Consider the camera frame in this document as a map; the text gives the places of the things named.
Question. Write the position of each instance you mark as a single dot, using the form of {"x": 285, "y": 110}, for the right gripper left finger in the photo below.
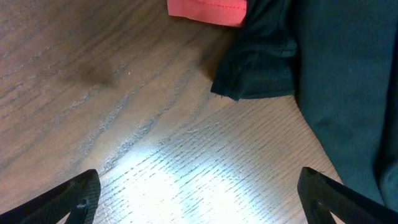
{"x": 76, "y": 200}

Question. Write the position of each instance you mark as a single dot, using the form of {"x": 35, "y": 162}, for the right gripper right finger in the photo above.
{"x": 323, "y": 199}

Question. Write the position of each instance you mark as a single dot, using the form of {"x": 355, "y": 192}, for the black garment pile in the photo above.
{"x": 339, "y": 59}

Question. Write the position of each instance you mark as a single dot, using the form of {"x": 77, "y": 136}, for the red garment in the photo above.
{"x": 220, "y": 12}

